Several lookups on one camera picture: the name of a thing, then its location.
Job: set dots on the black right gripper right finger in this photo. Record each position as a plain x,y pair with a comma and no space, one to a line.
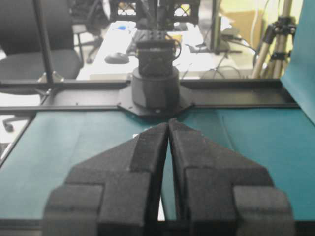
222,193

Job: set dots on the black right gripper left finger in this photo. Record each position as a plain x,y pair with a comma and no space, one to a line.
115,193

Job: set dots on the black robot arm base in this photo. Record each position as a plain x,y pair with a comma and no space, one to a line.
155,89

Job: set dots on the black computer mouse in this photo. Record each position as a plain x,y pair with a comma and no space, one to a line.
117,58

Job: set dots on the teal backdrop cloth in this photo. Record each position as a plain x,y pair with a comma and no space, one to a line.
299,77

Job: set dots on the black office chair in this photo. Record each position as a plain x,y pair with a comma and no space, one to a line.
19,39

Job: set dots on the cardboard box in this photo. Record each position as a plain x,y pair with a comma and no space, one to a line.
243,21

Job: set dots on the black plastic crate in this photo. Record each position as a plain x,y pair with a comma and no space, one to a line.
155,11

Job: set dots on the black vertical pole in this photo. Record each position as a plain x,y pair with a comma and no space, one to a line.
44,40

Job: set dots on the black mounting rail frame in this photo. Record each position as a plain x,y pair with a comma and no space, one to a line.
92,96

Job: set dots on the camera tripod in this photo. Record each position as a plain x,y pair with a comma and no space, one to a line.
273,55

